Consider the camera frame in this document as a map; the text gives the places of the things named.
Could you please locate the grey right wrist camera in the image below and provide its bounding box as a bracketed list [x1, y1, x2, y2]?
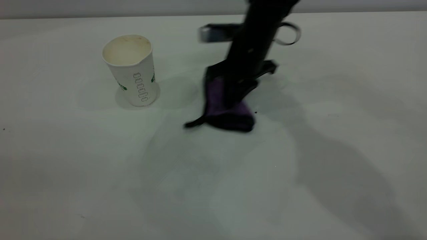
[199, 23, 241, 43]

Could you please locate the purple microfiber cloth black trim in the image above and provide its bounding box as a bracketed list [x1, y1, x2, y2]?
[184, 75, 256, 133]

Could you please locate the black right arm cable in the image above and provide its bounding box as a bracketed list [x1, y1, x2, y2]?
[274, 22, 302, 46]

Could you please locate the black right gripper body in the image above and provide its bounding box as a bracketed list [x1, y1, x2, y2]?
[205, 59, 278, 86]

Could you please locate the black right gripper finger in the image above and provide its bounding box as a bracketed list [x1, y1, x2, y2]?
[236, 79, 260, 104]
[222, 79, 237, 108]

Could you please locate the white paper coffee cup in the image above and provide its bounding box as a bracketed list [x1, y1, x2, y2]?
[102, 34, 157, 107]

